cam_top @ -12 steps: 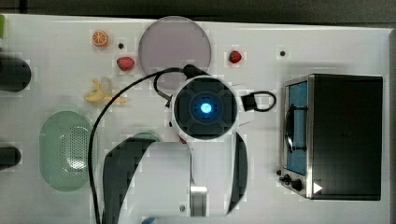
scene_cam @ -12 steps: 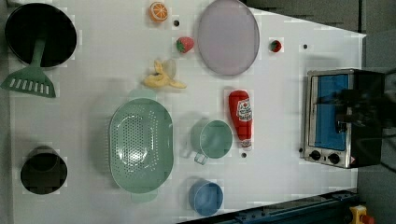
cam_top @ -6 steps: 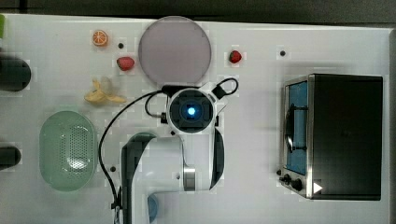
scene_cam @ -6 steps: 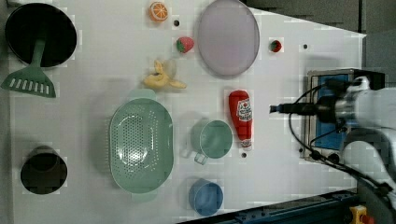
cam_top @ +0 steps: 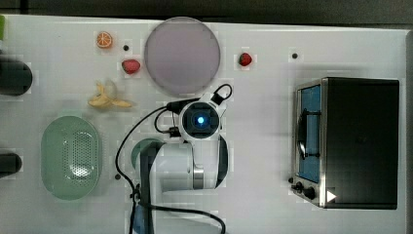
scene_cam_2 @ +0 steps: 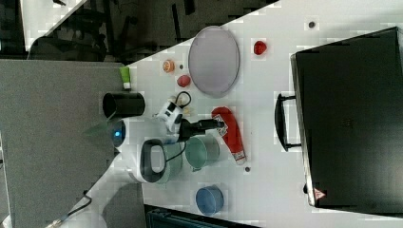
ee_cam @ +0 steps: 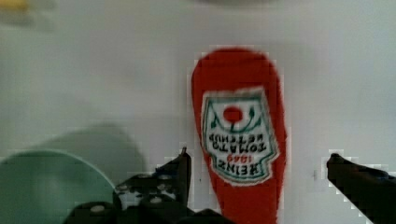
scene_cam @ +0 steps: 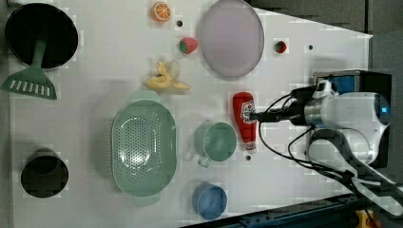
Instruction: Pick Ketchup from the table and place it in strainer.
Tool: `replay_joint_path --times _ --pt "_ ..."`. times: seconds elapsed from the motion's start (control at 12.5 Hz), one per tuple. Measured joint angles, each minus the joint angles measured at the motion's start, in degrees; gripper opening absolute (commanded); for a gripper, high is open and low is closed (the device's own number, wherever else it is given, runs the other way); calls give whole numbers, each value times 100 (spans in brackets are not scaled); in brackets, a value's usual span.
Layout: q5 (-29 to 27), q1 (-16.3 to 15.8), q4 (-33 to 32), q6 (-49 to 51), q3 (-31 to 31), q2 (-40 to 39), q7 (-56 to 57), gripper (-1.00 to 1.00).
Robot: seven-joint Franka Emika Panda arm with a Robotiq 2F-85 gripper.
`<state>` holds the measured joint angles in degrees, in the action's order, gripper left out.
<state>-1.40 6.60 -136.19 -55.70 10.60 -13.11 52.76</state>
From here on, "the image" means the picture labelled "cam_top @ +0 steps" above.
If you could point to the silver toaster oven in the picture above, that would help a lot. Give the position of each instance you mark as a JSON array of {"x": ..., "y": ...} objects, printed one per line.
[{"x": 346, "y": 143}]

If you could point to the large black pot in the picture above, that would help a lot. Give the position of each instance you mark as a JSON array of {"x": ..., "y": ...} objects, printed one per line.
[{"x": 15, "y": 77}]

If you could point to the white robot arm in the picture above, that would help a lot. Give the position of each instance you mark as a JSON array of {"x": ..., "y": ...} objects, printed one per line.
[{"x": 199, "y": 161}]

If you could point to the green round cup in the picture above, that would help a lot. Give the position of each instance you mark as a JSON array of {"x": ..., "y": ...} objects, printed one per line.
[{"x": 139, "y": 147}]

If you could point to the lilac round plate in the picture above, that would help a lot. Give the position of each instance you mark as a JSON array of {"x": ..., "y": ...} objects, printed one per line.
[{"x": 182, "y": 56}]

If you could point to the green perforated strainer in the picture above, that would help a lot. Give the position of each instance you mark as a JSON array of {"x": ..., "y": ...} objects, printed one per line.
[{"x": 70, "y": 158}]

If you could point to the red strawberry toy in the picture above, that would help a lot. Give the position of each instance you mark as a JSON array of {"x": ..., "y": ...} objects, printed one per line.
[{"x": 245, "y": 59}]

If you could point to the small black cup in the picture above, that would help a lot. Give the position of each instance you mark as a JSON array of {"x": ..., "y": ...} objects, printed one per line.
[{"x": 10, "y": 163}]

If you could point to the pink strawberry toy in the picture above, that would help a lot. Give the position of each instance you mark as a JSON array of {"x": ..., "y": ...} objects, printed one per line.
[{"x": 131, "y": 66}]

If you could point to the peeled banana toy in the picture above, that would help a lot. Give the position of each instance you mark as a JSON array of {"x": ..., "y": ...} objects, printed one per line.
[{"x": 106, "y": 96}]

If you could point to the orange slice toy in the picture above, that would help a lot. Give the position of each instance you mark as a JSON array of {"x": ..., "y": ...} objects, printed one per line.
[{"x": 104, "y": 40}]

